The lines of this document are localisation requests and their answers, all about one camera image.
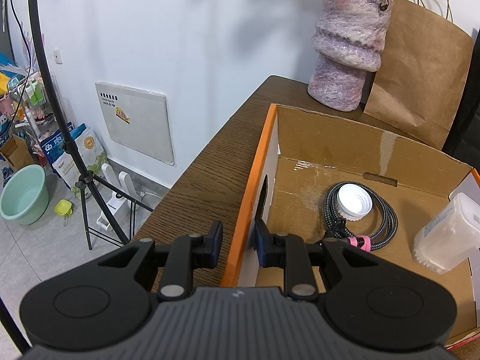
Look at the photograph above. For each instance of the black paper bag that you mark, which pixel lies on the black paper bag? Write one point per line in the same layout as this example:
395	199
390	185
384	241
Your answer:
463	139

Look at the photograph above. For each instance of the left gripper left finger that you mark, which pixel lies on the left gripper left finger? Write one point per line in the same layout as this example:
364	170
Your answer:
212	244

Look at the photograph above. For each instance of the orange cardboard box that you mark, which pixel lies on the orange cardboard box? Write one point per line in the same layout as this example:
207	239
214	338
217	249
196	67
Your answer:
316	175

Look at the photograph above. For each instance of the white wall panel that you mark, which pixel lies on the white wall panel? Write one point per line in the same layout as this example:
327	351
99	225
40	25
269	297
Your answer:
138	119

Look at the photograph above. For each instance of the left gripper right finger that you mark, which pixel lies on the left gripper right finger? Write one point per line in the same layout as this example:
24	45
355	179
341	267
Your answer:
265	245

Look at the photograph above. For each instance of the brown paper bag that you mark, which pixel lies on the brown paper bag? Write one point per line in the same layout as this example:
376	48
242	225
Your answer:
425	64

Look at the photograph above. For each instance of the cluttered storage rack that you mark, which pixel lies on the cluttered storage rack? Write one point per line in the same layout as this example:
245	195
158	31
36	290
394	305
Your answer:
26	107

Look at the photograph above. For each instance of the white jar lid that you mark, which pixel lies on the white jar lid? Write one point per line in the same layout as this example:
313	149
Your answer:
353	202

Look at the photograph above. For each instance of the small cardboard box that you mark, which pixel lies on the small cardboard box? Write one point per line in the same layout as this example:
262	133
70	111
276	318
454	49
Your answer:
16	153

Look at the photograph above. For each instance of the purple felt vase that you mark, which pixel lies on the purple felt vase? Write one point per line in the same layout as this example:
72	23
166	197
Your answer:
349	39

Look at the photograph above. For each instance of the green plastic basin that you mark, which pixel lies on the green plastic basin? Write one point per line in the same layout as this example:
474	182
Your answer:
25	197

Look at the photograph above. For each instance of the black tripod stand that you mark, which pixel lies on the black tripod stand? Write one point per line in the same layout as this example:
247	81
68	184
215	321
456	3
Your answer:
87	179

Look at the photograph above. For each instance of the translucent plastic container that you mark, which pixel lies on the translucent plastic container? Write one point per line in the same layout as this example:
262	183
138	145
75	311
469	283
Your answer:
450	237

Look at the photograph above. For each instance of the small yellow box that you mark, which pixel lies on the small yellow box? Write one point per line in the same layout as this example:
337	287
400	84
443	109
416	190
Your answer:
63	208

